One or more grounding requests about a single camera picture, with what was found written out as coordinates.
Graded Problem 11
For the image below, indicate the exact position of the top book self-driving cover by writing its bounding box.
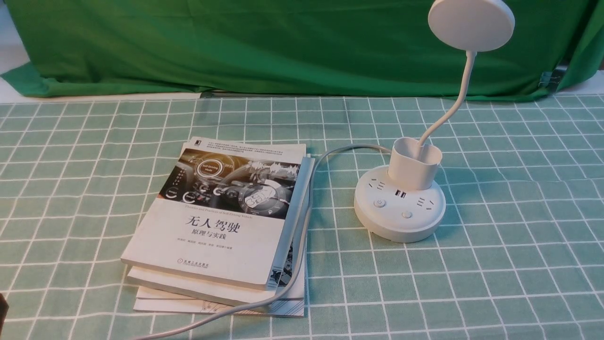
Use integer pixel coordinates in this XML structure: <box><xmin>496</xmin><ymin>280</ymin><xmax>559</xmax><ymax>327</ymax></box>
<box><xmin>121</xmin><ymin>136</ymin><xmax>307</xmax><ymax>291</ymax></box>

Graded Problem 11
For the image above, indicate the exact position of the green checkered tablecloth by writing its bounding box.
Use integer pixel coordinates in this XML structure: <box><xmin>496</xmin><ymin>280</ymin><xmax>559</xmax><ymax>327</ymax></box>
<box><xmin>0</xmin><ymin>94</ymin><xmax>604</xmax><ymax>340</ymax></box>

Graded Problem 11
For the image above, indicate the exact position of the dark object at left edge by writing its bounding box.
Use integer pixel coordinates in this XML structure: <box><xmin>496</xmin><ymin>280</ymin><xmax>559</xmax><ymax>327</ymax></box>
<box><xmin>0</xmin><ymin>294</ymin><xmax>9</xmax><ymax>333</ymax></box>

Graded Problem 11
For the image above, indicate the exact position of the green backdrop cloth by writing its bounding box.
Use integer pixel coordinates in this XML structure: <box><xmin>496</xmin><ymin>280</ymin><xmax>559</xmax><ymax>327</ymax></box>
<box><xmin>1</xmin><ymin>0</ymin><xmax>604</xmax><ymax>102</ymax></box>

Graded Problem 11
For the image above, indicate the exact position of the middle white book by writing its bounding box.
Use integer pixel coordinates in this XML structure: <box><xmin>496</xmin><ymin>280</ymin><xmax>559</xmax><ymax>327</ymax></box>
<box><xmin>126</xmin><ymin>153</ymin><xmax>316</xmax><ymax>307</ymax></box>

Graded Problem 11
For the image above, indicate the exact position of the white book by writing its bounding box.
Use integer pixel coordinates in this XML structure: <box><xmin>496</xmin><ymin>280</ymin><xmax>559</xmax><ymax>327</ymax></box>
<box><xmin>133</xmin><ymin>246</ymin><xmax>306</xmax><ymax>318</ymax></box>
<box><xmin>126</xmin><ymin>153</ymin><xmax>316</xmax><ymax>307</ymax></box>

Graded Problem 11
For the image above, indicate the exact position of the bottom white book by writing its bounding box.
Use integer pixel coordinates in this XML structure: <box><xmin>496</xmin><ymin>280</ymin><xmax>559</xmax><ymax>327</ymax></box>
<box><xmin>133</xmin><ymin>246</ymin><xmax>306</xmax><ymax>318</ymax></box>

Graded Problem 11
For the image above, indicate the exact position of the white desk lamp with sockets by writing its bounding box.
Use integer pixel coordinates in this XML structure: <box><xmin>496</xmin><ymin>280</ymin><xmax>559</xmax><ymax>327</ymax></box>
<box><xmin>354</xmin><ymin>0</ymin><xmax>515</xmax><ymax>243</ymax></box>

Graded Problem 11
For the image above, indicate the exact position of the white lamp power cable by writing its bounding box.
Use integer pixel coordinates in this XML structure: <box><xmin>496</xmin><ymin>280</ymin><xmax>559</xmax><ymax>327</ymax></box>
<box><xmin>130</xmin><ymin>144</ymin><xmax>393</xmax><ymax>340</ymax></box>

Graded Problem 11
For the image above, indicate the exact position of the metal clip on backdrop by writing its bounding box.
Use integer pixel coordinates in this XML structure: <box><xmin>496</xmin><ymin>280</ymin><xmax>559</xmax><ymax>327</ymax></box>
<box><xmin>538</xmin><ymin>65</ymin><xmax>567</xmax><ymax>93</ymax></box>

